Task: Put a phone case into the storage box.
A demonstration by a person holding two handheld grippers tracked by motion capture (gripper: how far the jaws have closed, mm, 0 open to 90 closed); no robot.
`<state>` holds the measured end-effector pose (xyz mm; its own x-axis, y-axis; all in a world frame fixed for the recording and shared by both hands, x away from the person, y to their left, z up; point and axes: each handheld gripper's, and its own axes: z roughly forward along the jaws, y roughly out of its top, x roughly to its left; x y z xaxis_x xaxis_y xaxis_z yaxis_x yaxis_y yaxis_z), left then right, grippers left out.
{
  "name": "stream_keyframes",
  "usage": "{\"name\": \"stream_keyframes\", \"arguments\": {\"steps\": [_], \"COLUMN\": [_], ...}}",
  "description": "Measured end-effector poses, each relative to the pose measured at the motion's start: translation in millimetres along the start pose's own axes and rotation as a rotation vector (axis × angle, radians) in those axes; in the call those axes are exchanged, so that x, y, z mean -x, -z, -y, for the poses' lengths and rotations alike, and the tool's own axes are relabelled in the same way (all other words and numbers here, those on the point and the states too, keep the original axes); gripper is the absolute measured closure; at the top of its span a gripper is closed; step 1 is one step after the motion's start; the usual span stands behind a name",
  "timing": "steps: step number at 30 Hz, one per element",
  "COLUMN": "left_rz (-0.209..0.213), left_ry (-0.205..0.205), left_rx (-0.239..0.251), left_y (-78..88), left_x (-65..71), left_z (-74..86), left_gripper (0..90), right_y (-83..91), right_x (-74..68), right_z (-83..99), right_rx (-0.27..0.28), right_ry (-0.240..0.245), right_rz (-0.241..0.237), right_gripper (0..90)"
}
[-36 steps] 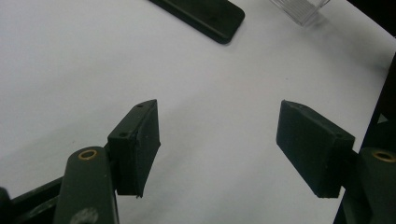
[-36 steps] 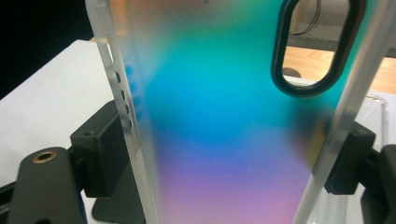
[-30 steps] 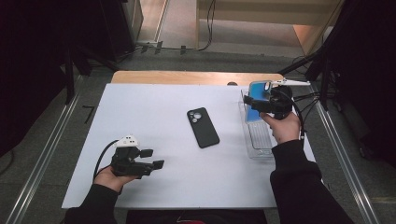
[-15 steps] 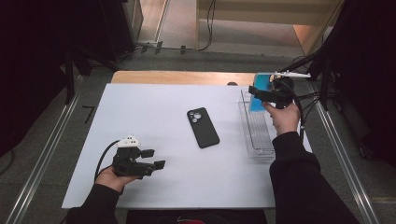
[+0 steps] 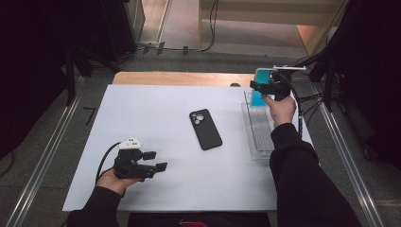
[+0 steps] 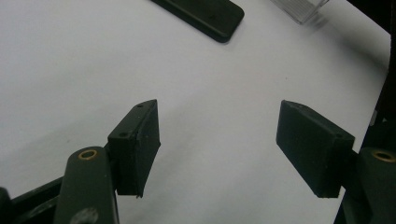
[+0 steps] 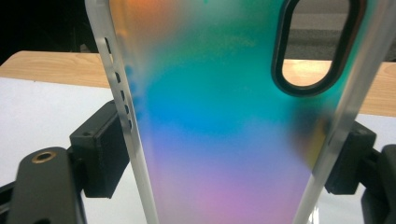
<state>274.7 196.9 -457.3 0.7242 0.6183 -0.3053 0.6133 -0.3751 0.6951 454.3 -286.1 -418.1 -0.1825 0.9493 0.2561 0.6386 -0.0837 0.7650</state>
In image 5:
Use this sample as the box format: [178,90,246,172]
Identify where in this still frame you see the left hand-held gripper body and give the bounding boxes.
[113,136,158,183]

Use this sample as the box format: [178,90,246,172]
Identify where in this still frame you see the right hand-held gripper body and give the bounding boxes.
[266,64,307,102]

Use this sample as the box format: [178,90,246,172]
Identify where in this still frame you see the blue phone case pink rim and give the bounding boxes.
[250,67,274,109]

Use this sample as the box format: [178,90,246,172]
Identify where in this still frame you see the clear plastic tray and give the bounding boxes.
[240,89,287,163]

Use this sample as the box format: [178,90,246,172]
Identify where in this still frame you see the black phone case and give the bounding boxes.
[188,108,223,151]

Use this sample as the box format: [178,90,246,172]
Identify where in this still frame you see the person's left hand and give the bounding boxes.
[96,168,143,196]

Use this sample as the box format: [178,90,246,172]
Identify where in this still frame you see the person's right hand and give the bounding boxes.
[262,94,298,129]

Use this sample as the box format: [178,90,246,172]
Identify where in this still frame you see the white board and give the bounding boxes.
[61,84,315,213]

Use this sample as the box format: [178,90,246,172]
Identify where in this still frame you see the black stand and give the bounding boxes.
[64,44,122,107]
[296,46,339,113]

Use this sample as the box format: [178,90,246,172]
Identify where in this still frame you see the person's dark clothing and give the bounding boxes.
[127,212,272,227]

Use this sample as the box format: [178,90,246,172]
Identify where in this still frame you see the wooden table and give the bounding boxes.
[112,71,257,89]

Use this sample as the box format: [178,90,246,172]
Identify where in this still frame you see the light wooden cabinet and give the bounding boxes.
[198,0,348,56]

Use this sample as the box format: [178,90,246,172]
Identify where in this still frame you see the black curtain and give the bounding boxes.
[315,0,401,171]
[0,0,140,159]

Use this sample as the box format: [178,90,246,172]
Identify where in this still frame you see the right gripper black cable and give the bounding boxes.
[283,73,305,140]

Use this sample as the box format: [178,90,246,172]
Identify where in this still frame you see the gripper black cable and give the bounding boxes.
[95,141,122,183]
[283,73,305,140]

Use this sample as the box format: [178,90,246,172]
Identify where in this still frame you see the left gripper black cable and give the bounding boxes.
[95,141,122,183]

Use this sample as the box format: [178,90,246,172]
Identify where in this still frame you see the black floor cables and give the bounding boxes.
[297,91,329,127]

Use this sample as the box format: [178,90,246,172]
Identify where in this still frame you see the black hanging cable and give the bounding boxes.
[138,0,220,53]

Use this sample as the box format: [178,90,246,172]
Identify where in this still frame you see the metal floor rail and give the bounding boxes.
[6,94,83,227]
[315,83,386,227]

